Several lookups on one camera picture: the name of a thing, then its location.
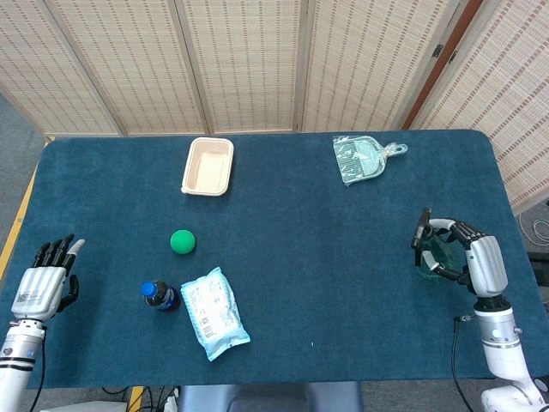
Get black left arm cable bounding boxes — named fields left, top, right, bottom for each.
left=28, top=337, right=47, bottom=412

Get blue table cloth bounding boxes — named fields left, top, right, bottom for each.
left=0, top=130, right=533, bottom=390

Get white blue snack bag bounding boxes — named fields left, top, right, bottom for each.
left=179, top=266, right=251, bottom=363

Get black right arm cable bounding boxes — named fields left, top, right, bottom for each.
left=449, top=315, right=477, bottom=412

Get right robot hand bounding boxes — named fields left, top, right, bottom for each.
left=419, top=217, right=510, bottom=298

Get cola bottle blue cap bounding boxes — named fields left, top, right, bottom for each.
left=140, top=280, right=180, bottom=313

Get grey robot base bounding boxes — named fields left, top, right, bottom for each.
left=177, top=380, right=365, bottom=412

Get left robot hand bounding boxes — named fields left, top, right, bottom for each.
left=10, top=233, right=86, bottom=323

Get beige plastic container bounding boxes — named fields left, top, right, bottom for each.
left=180, top=136, right=236, bottom=197

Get black floor cables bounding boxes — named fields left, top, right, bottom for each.
left=101, top=385, right=179, bottom=412

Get yellow floor tape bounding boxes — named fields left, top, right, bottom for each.
left=127, top=385, right=146, bottom=412
left=0, top=136, right=56, bottom=276

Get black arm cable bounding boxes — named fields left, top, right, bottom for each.
left=28, top=337, right=47, bottom=412
left=449, top=315, right=477, bottom=412

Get brown wooden post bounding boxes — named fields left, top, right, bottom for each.
left=401, top=0, right=485, bottom=130

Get woven folding screen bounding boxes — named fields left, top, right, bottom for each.
left=0, top=0, right=471, bottom=137

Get white coiled cable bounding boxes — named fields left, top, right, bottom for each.
left=517, top=209, right=549, bottom=249

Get green spray bottle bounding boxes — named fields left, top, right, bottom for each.
left=410, top=207, right=469, bottom=285

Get green ball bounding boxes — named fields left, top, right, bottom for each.
left=170, top=229, right=197, bottom=256

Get woven screen panel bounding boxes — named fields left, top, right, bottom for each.
left=409, top=0, right=549, bottom=215

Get mint dustpan in plastic wrap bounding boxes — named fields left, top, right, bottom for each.
left=332, top=134, right=409, bottom=187

